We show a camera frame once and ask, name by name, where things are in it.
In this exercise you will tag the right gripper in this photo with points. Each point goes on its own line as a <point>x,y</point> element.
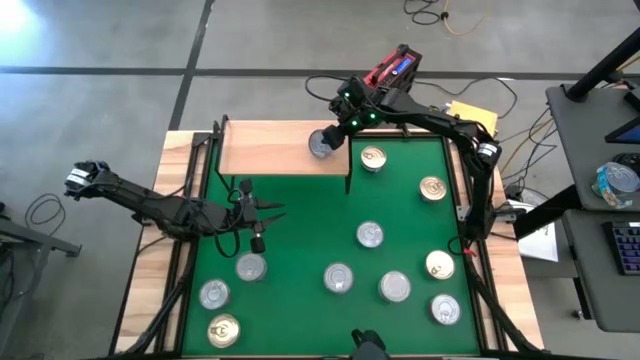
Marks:
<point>357,112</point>

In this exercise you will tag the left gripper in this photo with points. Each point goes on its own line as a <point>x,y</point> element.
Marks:
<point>225,217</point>

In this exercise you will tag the silver can teal yellow label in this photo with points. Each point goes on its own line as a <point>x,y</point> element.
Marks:
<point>317,147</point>

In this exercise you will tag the blue albacore tuna can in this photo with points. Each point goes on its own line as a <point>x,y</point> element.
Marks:
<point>250,266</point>

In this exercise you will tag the silver can green label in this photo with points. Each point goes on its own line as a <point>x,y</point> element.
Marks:
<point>338,277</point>

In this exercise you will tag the silver-lid seafood can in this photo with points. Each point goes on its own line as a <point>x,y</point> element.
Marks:
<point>394,286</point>
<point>214,294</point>
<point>445,309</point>

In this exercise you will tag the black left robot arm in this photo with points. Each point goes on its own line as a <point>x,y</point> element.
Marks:
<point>145,202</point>

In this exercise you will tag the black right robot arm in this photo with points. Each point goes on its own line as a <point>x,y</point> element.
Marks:
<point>440,122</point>

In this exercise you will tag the gold-lid seafood can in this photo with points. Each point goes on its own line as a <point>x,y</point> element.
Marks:
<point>223,330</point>
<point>433,188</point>
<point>440,264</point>
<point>373,158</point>

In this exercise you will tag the wooden shelf black legs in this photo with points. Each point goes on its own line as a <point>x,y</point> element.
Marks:
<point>270,150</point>

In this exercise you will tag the red black power station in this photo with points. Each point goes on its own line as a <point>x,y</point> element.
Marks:
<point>400,62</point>

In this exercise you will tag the yellow paper envelope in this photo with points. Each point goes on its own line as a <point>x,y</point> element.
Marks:
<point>475,112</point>

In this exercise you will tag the green table mat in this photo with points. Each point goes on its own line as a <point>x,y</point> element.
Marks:
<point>280,332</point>

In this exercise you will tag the grey desk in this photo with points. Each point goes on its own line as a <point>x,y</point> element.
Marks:
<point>575,140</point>
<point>592,290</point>

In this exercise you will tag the grey metal stand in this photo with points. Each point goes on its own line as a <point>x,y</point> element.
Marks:
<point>45,240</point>

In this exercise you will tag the white paper sheet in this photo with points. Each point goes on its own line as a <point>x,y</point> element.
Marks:
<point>542,247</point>

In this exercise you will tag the black slanted pole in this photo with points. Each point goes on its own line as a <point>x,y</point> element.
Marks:
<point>602,67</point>

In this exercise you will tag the black tablet screen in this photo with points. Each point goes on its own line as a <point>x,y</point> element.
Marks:
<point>629,135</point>

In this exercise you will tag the black round device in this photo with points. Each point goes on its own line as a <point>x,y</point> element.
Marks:
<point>631,159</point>

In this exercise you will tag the black keyboard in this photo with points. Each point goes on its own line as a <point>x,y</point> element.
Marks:
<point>625,247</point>

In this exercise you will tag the black aluminium table frame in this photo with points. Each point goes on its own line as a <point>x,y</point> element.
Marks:
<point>476,300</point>

